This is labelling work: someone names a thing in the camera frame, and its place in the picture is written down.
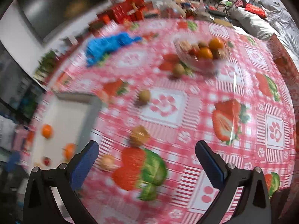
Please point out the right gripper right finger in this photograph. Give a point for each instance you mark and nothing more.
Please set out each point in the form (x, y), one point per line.
(254, 203)

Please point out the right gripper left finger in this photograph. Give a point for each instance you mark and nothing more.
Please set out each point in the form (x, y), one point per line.
(39, 202)

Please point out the red cherry tomato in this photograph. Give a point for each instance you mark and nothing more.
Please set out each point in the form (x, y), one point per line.
(46, 161)

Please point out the orange mandarin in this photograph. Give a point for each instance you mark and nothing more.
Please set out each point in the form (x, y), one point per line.
(30, 137)
(47, 131)
(69, 151)

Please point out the tan husk fruit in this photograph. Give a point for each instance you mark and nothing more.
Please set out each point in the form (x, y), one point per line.
(107, 162)

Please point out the golden husk fruit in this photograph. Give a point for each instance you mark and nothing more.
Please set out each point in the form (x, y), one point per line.
(139, 136)

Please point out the white grey-rimmed tray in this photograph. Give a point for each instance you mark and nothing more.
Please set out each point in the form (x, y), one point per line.
(72, 117)

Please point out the green potted plant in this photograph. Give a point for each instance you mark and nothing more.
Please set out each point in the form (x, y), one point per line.
(46, 66)

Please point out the kiwi on paw print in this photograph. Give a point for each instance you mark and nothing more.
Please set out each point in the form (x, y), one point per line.
(144, 96)

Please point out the red strawberry pattern tablecloth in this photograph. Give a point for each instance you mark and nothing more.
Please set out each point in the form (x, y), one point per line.
(247, 112)

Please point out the kiwi near bowl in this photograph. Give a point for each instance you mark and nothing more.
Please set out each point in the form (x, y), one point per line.
(178, 71)

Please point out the clear glass fruit bowl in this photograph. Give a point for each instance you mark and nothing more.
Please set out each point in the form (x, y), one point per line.
(197, 55)

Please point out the blue plastic gloves pile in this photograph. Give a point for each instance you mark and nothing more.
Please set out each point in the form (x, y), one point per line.
(97, 48)

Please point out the mandarin in bowl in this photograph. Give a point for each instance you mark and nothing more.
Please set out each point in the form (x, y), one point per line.
(216, 44)

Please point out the grey bedding sofa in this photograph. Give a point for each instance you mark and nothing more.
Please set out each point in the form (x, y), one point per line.
(277, 21)

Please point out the stack of red gift boxes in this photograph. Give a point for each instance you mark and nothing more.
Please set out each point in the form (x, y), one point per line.
(127, 11)

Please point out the black wall television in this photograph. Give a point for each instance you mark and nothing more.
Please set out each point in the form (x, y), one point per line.
(46, 17)

